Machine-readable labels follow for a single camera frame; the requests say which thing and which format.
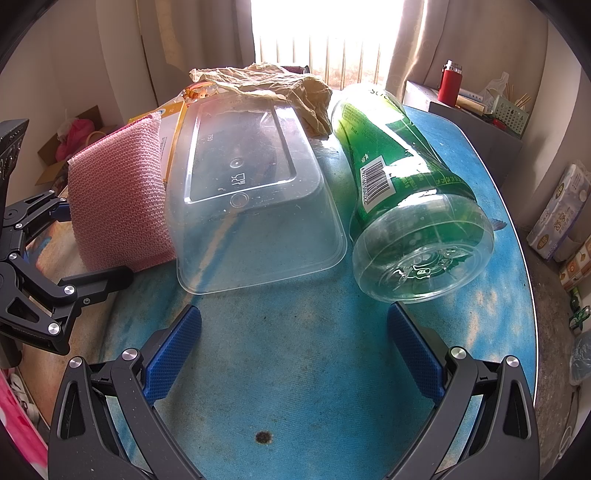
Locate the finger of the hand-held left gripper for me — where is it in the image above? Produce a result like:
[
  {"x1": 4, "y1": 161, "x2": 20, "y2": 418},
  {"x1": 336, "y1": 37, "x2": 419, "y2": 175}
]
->
[
  {"x1": 0, "y1": 191, "x2": 71, "y2": 259},
  {"x1": 0, "y1": 257, "x2": 136, "y2": 356}
]

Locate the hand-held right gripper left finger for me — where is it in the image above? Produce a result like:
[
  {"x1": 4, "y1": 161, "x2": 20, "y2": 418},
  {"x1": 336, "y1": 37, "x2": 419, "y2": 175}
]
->
[{"x1": 48, "y1": 304, "x2": 206, "y2": 480}]

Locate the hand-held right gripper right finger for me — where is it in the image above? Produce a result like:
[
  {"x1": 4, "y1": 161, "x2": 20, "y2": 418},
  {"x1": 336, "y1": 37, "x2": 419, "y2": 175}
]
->
[{"x1": 387, "y1": 302, "x2": 541, "y2": 480}]

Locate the pink scouring sponge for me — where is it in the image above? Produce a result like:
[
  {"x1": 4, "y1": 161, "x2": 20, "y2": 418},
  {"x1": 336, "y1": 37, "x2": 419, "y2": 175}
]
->
[{"x1": 67, "y1": 115, "x2": 178, "y2": 273}]

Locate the yellow package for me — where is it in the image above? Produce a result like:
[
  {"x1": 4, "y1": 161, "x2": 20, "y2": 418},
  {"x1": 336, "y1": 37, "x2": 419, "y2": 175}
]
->
[{"x1": 127, "y1": 102, "x2": 188, "y2": 185}]

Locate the clear wrapper with red print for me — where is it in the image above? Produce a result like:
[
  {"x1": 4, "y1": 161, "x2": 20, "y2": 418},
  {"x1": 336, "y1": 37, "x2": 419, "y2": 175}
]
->
[{"x1": 182, "y1": 83, "x2": 218, "y2": 102}]

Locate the clear plastic food container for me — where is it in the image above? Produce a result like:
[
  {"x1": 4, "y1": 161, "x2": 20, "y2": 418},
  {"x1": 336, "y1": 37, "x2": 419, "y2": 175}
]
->
[{"x1": 164, "y1": 100, "x2": 348, "y2": 296}]

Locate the green plastic bottle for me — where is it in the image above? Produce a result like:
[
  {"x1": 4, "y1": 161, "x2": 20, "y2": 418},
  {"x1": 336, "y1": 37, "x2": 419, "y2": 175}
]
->
[{"x1": 330, "y1": 83, "x2": 496, "y2": 304}]

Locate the brown paper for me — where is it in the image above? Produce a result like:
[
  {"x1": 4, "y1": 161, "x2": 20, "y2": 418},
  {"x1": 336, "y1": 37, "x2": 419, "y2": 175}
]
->
[{"x1": 189, "y1": 62, "x2": 334, "y2": 138}]

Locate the cardboard box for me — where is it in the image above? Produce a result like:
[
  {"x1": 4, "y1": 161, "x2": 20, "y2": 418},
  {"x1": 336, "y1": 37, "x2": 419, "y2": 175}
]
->
[{"x1": 37, "y1": 105, "x2": 121, "y2": 185}]

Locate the pink plastic bag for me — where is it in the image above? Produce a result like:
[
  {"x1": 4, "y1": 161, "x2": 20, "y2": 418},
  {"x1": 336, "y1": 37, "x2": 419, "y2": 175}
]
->
[{"x1": 55, "y1": 117, "x2": 95, "y2": 162}]

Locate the clear water jug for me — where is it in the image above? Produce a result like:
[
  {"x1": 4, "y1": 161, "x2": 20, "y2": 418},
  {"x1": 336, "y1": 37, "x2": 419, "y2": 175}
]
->
[{"x1": 568, "y1": 330, "x2": 591, "y2": 386}]

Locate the pink printed cloth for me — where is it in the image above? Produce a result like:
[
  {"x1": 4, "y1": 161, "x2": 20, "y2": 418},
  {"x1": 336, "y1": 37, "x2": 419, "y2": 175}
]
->
[{"x1": 0, "y1": 369, "x2": 49, "y2": 480}]

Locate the patterned roll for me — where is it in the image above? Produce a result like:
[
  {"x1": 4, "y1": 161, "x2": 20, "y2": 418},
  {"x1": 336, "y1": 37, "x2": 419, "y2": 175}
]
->
[{"x1": 558, "y1": 240, "x2": 591, "y2": 291}]

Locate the beige curtain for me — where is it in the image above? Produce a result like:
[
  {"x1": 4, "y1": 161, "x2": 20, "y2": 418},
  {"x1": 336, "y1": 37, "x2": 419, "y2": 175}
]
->
[
  {"x1": 97, "y1": 0, "x2": 257, "y2": 121},
  {"x1": 383, "y1": 0, "x2": 550, "y2": 107}
]

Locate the toilet paper pack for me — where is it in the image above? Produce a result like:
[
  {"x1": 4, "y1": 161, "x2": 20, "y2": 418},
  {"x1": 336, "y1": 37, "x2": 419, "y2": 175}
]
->
[{"x1": 526, "y1": 164, "x2": 591, "y2": 261}]

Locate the grey cabinet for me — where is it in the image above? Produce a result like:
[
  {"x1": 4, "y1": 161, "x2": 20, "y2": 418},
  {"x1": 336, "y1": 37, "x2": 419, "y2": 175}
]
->
[{"x1": 403, "y1": 80, "x2": 525, "y2": 185}]

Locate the green plastic basket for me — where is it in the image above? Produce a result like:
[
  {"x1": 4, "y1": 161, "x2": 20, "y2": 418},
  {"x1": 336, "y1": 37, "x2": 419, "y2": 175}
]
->
[{"x1": 490, "y1": 95, "x2": 531, "y2": 137}]

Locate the cream flat box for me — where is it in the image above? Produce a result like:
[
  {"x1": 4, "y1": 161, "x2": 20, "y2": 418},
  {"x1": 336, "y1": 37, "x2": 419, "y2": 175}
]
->
[{"x1": 457, "y1": 90, "x2": 492, "y2": 114}]

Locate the red thermos bottle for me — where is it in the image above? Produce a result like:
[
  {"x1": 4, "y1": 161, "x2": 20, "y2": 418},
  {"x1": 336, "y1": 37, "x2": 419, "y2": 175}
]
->
[{"x1": 438, "y1": 60, "x2": 464, "y2": 106}]

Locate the white plastic bag in basket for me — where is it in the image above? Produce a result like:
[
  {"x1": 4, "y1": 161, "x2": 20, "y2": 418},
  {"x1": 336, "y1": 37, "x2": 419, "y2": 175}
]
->
[{"x1": 480, "y1": 71, "x2": 511, "y2": 100}]

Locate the window railing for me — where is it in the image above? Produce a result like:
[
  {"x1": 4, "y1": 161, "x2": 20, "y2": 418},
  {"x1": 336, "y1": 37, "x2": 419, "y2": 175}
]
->
[{"x1": 256, "y1": 34, "x2": 391, "y2": 90}]

